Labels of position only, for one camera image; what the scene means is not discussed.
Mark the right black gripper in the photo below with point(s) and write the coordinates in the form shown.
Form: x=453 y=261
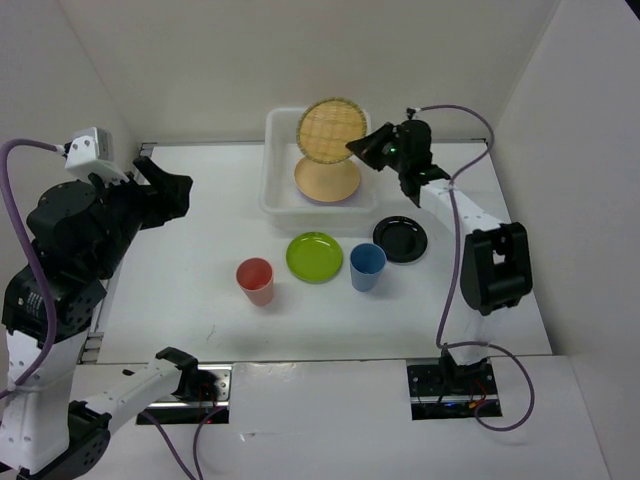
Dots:
x=368 y=148

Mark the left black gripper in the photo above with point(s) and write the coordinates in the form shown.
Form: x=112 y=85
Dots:
x=168 y=196

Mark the round woven bamboo coaster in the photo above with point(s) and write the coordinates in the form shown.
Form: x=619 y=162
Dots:
x=325 y=128

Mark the orange plastic plate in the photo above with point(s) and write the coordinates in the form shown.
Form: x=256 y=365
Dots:
x=327 y=182

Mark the black plastic plate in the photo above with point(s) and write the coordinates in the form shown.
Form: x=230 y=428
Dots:
x=402 y=239

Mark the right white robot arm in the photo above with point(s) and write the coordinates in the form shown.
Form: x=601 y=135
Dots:
x=492 y=270

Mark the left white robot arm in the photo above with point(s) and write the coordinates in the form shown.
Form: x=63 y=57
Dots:
x=81 y=232

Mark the clear plastic bin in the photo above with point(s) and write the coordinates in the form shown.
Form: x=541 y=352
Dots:
x=285 y=206

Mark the blue plastic cup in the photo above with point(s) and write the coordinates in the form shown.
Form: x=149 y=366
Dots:
x=367 y=261

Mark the red plastic cup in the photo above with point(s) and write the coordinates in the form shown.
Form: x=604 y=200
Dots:
x=255 y=277

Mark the green plastic plate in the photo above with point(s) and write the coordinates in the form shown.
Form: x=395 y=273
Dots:
x=314 y=257

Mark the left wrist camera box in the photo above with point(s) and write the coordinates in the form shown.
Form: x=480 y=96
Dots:
x=91 y=153

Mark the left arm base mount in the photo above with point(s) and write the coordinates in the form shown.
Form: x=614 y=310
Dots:
x=212 y=392

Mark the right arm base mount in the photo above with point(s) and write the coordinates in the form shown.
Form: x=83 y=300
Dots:
x=436 y=393

